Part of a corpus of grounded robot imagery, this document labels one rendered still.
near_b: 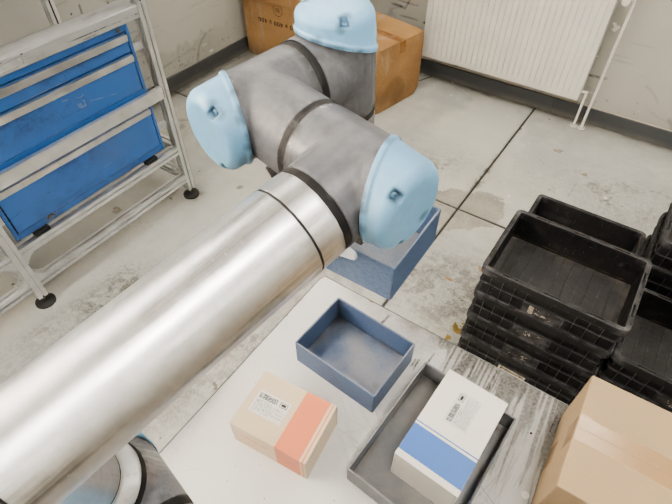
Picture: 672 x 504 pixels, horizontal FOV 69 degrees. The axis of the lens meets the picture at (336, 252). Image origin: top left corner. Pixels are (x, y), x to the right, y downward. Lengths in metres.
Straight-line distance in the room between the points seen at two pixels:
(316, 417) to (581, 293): 0.96
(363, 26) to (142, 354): 0.32
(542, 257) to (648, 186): 1.44
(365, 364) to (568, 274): 0.81
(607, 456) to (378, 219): 0.68
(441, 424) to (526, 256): 0.85
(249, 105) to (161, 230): 2.08
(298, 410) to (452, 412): 0.28
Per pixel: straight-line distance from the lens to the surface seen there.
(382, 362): 1.09
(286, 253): 0.32
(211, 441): 1.04
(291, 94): 0.40
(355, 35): 0.47
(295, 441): 0.94
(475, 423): 0.96
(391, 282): 0.69
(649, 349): 1.75
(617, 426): 0.97
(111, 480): 0.68
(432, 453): 0.92
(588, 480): 0.91
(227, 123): 0.41
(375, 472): 0.99
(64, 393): 0.31
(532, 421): 1.10
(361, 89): 0.50
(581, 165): 3.03
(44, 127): 2.07
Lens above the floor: 1.64
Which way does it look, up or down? 47 degrees down
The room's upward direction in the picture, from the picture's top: straight up
